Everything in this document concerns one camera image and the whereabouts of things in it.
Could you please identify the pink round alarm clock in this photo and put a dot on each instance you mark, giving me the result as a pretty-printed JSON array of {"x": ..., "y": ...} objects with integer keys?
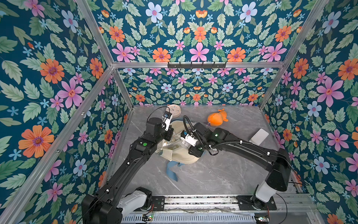
[{"x": 175, "y": 110}]

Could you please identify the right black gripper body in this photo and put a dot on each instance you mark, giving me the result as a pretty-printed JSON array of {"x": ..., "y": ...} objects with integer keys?
[{"x": 193, "y": 150}]

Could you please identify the white rectangular box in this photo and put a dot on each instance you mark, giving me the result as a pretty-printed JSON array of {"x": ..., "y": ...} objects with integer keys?
[{"x": 259, "y": 137}]

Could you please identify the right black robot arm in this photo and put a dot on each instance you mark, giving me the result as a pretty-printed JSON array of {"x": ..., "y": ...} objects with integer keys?
[{"x": 276, "y": 162}]

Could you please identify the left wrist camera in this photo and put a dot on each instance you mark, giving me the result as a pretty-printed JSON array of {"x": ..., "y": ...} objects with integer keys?
[{"x": 167, "y": 117}]

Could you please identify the cream canvas tote bag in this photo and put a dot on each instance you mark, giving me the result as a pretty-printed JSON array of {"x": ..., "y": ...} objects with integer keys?
[{"x": 176, "y": 151}]

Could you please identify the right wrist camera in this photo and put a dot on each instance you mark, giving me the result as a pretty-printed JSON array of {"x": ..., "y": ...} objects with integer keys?
[{"x": 188, "y": 139}]

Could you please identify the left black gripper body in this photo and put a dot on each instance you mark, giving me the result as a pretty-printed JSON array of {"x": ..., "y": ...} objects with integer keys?
[{"x": 166, "y": 135}]

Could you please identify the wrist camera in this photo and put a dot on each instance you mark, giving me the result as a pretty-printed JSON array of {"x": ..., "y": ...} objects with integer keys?
[
  {"x": 167, "y": 117},
  {"x": 188, "y": 139}
]

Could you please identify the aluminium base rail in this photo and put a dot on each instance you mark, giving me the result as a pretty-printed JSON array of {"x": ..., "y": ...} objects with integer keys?
[{"x": 140, "y": 208}]

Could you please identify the black hook rail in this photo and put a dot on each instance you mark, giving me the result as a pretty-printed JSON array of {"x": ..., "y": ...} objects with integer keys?
[{"x": 197, "y": 65}]

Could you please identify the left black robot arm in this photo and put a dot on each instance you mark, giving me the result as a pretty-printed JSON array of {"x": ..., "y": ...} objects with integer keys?
[{"x": 128, "y": 168}]

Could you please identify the orange plastic fish toy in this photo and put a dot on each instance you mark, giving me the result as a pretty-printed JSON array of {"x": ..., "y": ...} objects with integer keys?
[{"x": 218, "y": 118}]

